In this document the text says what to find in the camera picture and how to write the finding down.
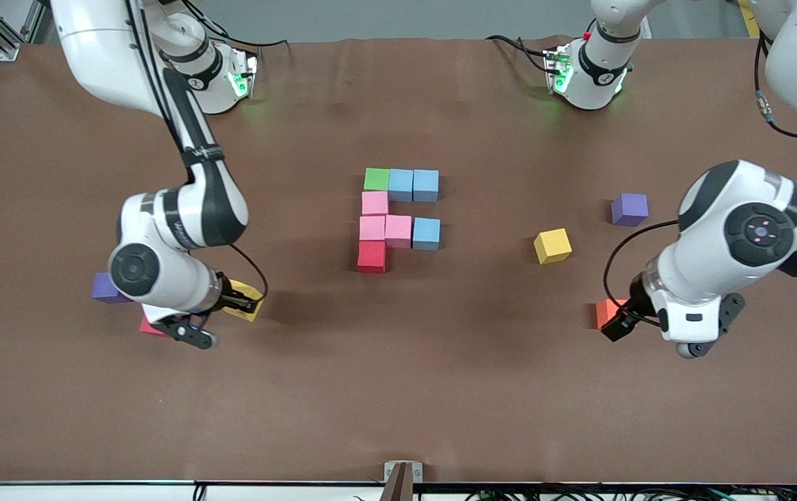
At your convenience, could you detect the left arm wrist camera box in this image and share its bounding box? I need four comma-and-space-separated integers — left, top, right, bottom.
675, 292, 747, 360

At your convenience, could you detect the black cable at base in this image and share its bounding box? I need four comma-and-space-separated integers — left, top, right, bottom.
485, 33, 558, 74
186, 3, 291, 51

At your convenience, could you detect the light blue foam cube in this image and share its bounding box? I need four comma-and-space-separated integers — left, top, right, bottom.
413, 217, 441, 251
389, 168, 415, 203

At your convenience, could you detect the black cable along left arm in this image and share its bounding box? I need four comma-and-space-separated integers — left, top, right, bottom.
603, 35, 797, 328

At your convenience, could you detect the right arm wrist camera box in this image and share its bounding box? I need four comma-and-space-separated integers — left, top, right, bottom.
151, 315, 220, 351

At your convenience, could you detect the purple foam cube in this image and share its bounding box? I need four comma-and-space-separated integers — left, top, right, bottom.
91, 271, 131, 305
611, 193, 649, 228

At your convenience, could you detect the arm wrist camera box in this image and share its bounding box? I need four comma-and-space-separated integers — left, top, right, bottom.
151, 315, 220, 351
675, 292, 747, 360

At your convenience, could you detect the orange foam cube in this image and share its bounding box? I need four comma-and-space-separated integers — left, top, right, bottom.
595, 299, 629, 331

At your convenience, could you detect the black cable at right base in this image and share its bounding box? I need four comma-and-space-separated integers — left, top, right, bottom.
186, 3, 291, 51

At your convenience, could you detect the yellow foam cube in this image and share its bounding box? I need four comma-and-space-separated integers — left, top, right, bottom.
534, 228, 573, 266
223, 280, 265, 323

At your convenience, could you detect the black cable along right arm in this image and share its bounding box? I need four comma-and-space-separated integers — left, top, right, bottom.
127, 0, 269, 301

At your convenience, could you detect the steel blue foam cube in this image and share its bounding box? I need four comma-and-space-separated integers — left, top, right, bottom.
413, 169, 440, 203

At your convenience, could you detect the black cable at left base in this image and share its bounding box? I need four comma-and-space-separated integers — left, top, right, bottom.
485, 33, 558, 74

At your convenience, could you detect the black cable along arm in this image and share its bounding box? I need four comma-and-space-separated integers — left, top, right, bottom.
603, 35, 797, 328
127, 0, 269, 301

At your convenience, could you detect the metal bracket with brown post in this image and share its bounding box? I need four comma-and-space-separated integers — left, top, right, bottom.
384, 461, 424, 501

